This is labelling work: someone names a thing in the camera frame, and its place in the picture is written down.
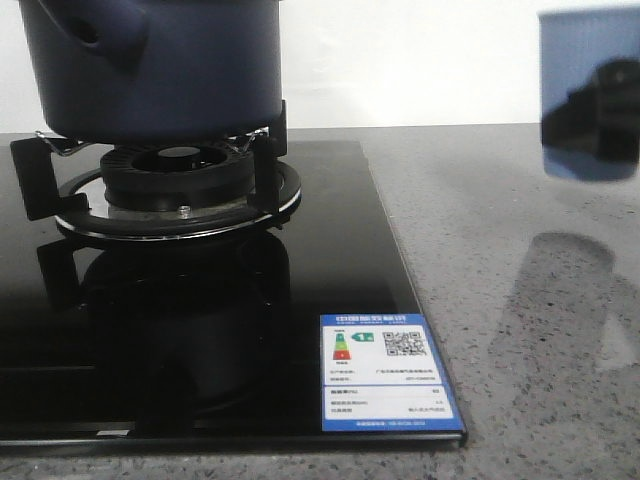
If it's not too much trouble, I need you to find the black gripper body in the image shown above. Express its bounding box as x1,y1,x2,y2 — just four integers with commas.
542,58,639,161

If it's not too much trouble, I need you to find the black pan support grate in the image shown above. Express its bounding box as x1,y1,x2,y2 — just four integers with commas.
10,113,301,244

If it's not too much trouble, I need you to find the light blue ribbed cup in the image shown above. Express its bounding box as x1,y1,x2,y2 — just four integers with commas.
539,5,639,182

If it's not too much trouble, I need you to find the black gas burner head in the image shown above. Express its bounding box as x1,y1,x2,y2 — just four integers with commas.
100,142,254,212

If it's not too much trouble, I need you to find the blue energy label sticker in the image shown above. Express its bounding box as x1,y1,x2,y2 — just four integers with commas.
320,313,465,434

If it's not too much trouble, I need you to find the black glass gas cooktop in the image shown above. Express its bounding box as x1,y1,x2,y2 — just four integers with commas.
1,141,467,455

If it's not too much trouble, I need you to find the dark blue cooking pot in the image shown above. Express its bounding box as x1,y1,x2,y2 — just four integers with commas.
19,1,282,144

